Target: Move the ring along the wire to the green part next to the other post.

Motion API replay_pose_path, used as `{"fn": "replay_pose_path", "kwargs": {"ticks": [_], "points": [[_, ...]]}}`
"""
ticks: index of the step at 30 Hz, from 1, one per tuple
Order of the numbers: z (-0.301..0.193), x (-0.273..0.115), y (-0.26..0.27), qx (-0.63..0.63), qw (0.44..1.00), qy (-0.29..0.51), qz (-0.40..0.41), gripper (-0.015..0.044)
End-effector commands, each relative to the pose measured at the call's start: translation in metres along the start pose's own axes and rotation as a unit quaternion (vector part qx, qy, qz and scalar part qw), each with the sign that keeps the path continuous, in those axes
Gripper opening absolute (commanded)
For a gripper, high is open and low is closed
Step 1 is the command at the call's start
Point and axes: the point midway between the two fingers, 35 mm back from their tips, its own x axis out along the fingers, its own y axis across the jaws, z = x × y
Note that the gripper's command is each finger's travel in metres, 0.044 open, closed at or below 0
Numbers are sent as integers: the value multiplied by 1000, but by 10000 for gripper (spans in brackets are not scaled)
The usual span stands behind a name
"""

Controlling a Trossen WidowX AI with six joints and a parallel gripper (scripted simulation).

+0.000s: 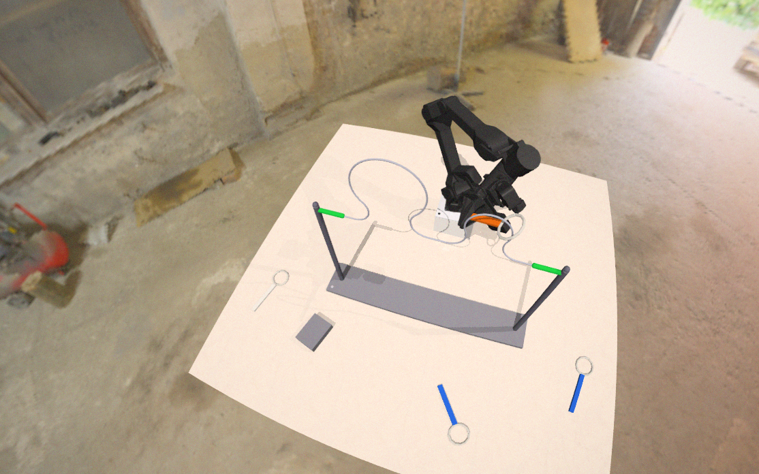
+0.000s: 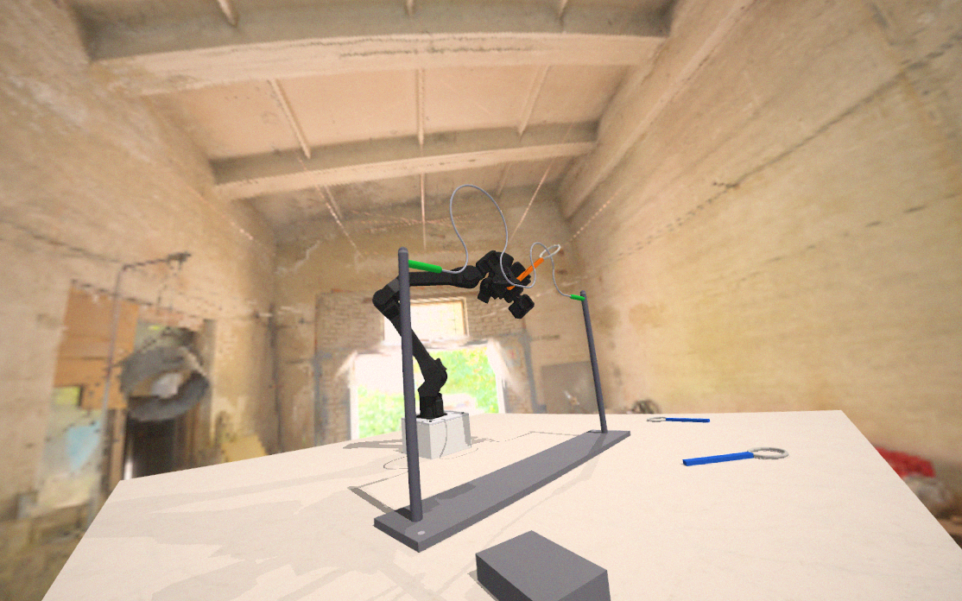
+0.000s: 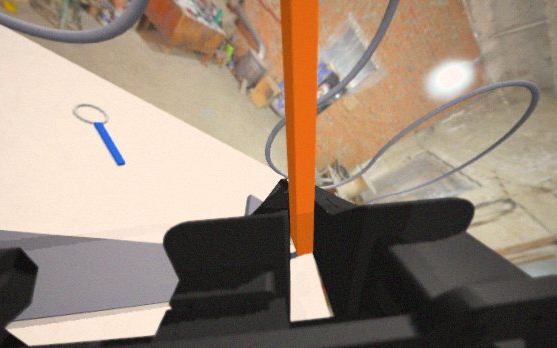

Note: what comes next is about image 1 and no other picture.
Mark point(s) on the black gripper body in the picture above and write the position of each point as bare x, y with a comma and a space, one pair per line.
472, 177

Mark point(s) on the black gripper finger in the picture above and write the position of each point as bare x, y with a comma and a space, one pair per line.
478, 211
471, 202

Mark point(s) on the blue handle with grey loop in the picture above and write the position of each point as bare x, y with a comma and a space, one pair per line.
579, 384
451, 415

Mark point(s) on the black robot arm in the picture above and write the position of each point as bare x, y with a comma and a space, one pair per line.
492, 144

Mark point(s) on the orange handle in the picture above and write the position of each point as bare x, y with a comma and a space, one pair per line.
498, 223

